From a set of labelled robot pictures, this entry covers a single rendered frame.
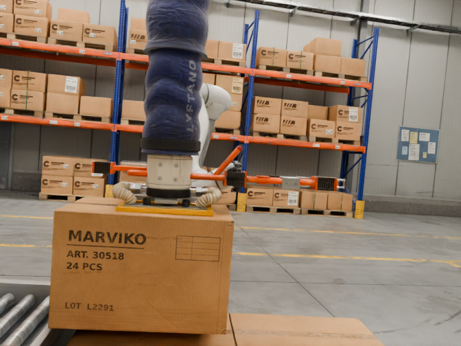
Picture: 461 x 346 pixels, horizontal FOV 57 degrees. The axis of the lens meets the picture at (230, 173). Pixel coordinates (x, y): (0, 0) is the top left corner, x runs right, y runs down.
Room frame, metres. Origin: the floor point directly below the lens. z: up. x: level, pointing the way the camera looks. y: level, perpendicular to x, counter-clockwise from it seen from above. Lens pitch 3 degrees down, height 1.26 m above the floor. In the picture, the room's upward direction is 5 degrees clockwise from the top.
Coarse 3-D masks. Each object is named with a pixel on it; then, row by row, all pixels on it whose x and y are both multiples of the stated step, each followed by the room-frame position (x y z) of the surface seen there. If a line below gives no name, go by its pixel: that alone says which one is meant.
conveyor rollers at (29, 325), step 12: (0, 300) 1.75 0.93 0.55; (12, 300) 1.82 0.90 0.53; (24, 300) 1.78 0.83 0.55; (48, 300) 1.80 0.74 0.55; (0, 312) 1.70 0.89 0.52; (12, 312) 1.64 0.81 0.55; (24, 312) 1.72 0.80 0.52; (36, 312) 1.66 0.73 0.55; (0, 324) 1.53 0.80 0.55; (12, 324) 1.61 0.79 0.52; (24, 324) 1.55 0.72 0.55; (36, 324) 1.61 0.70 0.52; (0, 336) 1.50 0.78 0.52; (12, 336) 1.44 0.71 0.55; (24, 336) 1.49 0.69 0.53; (36, 336) 1.47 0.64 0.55
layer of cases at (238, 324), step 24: (72, 336) 1.49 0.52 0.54; (96, 336) 1.51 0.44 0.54; (120, 336) 1.52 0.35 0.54; (144, 336) 1.54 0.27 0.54; (168, 336) 1.56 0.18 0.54; (192, 336) 1.57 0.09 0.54; (216, 336) 1.59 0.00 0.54; (240, 336) 1.61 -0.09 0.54; (264, 336) 1.63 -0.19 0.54; (288, 336) 1.64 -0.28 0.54; (312, 336) 1.66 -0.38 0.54; (336, 336) 1.68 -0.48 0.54; (360, 336) 1.70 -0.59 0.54
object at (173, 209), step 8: (144, 200) 1.50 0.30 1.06; (184, 200) 1.51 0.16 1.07; (120, 208) 1.45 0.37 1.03; (128, 208) 1.46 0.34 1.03; (136, 208) 1.46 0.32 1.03; (144, 208) 1.46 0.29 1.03; (152, 208) 1.47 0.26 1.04; (160, 208) 1.47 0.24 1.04; (168, 208) 1.48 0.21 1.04; (176, 208) 1.48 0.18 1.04; (184, 208) 1.49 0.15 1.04; (192, 208) 1.49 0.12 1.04; (200, 208) 1.50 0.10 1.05; (208, 208) 1.55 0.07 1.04
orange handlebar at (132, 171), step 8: (120, 168) 1.84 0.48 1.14; (128, 168) 1.84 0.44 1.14; (136, 168) 1.85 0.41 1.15; (144, 168) 1.85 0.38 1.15; (192, 176) 1.59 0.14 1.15; (200, 176) 1.59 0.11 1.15; (208, 176) 1.59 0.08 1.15; (216, 176) 1.60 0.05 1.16; (248, 176) 1.61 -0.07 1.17; (256, 176) 1.65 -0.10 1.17; (264, 176) 1.61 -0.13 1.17; (264, 184) 1.61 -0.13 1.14; (304, 184) 1.62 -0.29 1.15; (312, 184) 1.63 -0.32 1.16
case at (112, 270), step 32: (64, 224) 1.39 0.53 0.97; (96, 224) 1.40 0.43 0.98; (128, 224) 1.41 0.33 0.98; (160, 224) 1.41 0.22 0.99; (192, 224) 1.42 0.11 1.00; (224, 224) 1.43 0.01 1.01; (64, 256) 1.39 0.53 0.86; (96, 256) 1.40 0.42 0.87; (128, 256) 1.41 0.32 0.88; (160, 256) 1.41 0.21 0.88; (192, 256) 1.42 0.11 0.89; (224, 256) 1.43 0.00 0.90; (64, 288) 1.39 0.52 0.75; (96, 288) 1.40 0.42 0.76; (128, 288) 1.41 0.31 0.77; (160, 288) 1.42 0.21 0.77; (192, 288) 1.42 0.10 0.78; (224, 288) 1.43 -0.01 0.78; (64, 320) 1.39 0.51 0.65; (96, 320) 1.40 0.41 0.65; (128, 320) 1.41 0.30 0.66; (160, 320) 1.42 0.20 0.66; (192, 320) 1.43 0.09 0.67; (224, 320) 1.43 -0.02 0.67
